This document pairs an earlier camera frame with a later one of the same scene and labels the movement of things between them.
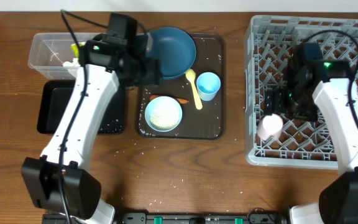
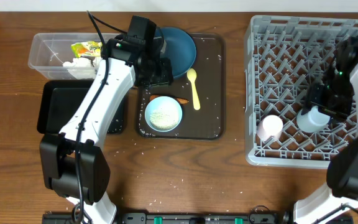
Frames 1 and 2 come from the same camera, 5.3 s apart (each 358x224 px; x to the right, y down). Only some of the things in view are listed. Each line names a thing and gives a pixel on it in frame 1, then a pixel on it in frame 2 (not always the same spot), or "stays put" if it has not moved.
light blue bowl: x=163 y=114 stays put
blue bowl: x=175 y=47 stays put
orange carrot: x=181 y=101 stays put
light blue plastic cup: x=207 y=84 -> x=312 y=121
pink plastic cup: x=271 y=126 stays put
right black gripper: x=274 y=102 -> x=327 y=109
